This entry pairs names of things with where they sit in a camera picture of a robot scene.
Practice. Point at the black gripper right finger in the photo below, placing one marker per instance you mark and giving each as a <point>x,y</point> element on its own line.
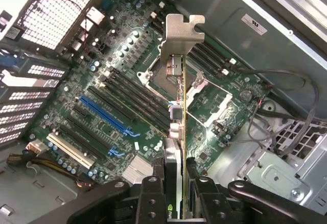
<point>212,201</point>

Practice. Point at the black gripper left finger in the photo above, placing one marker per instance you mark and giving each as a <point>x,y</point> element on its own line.
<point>150,198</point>

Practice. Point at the silver chipset heatsink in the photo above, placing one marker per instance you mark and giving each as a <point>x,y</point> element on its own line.
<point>138,169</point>

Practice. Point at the metal disk bay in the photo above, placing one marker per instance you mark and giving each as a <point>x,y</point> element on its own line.
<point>276,167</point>

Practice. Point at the black expansion slot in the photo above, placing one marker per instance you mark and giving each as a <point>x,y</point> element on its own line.
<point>89,135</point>
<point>112,105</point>

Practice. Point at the white expansion slot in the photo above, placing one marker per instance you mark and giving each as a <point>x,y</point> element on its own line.
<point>70,150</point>

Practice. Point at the blue expansion slot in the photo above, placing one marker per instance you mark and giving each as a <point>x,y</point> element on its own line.
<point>103,112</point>

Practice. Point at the round coin battery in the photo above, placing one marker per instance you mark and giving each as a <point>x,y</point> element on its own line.
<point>246,96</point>

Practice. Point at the CPU socket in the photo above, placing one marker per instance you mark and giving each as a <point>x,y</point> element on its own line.
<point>155,75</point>

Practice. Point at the green motherboard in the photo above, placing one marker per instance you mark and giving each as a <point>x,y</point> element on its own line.
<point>122,55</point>

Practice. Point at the black and silver PC case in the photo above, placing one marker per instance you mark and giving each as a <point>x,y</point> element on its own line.
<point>255,55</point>

